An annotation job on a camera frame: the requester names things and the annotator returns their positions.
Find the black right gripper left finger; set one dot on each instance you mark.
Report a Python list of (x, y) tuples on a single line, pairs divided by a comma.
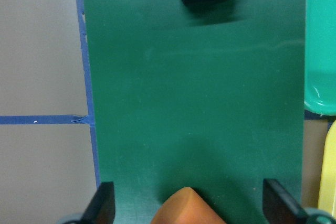
[(101, 208)]

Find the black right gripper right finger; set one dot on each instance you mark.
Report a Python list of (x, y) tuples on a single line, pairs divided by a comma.
[(279, 206)]

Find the plain orange cylinder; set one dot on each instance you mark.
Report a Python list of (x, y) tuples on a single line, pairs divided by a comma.
[(186, 206)]

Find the yellow tray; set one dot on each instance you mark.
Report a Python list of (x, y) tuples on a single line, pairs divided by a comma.
[(326, 199)]

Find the green conveyor belt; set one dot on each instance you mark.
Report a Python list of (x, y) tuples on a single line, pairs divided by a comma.
[(207, 95)]

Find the green tray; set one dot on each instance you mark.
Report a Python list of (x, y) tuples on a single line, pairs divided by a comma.
[(319, 61)]

